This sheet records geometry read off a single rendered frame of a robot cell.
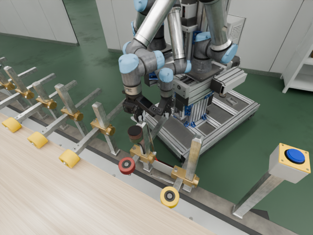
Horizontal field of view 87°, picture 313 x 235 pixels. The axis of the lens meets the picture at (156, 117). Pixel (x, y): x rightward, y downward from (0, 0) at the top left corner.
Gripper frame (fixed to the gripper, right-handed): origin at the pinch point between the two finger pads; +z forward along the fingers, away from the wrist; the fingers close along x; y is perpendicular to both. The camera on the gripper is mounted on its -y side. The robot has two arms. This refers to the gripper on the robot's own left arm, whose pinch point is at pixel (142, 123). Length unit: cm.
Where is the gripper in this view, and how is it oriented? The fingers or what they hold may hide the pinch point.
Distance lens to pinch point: 85.7
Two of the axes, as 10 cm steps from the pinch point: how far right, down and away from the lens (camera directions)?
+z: 0.4, 7.0, 7.1
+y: -8.8, -3.1, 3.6
